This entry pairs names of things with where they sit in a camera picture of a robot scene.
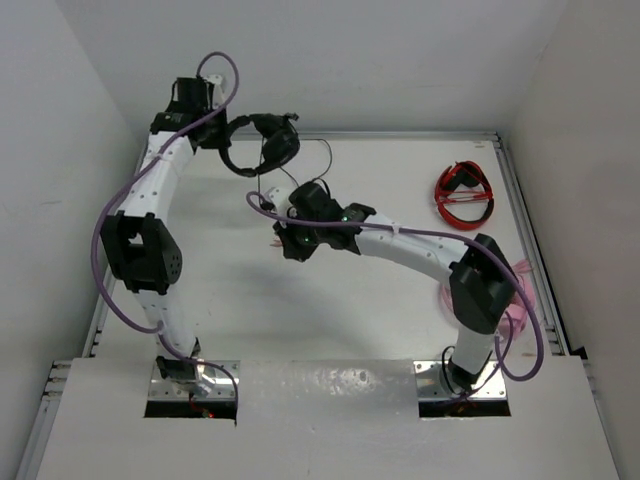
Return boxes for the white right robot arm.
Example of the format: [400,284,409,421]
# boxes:
[264,182,516,393]

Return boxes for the pink headphones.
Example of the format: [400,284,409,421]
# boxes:
[439,259,536,342]

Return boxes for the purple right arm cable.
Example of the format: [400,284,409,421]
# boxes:
[246,191,545,401]

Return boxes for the red headphones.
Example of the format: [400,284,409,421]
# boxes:
[433,160,495,231]

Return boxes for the metal base plate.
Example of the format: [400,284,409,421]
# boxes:
[413,359,507,402]
[148,357,240,401]

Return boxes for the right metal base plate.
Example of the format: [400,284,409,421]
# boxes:
[413,359,507,402]

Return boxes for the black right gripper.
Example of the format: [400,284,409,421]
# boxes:
[273,207,324,263]

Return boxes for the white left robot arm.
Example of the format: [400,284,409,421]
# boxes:
[100,74,227,399]

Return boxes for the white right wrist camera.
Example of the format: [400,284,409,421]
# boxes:
[261,186,293,217]

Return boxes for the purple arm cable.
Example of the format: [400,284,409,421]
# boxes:
[246,191,545,401]
[89,51,240,401]

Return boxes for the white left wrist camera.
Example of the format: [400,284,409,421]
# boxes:
[202,74,227,110]

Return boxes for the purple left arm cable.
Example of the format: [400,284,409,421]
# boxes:
[89,51,240,401]

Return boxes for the black headphones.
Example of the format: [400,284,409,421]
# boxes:
[218,113,300,178]

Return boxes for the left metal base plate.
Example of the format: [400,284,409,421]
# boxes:
[148,357,240,401]

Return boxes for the white front cover board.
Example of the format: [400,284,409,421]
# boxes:
[39,358,617,479]

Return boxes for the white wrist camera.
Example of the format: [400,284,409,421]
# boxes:
[261,186,293,217]
[202,74,227,110]

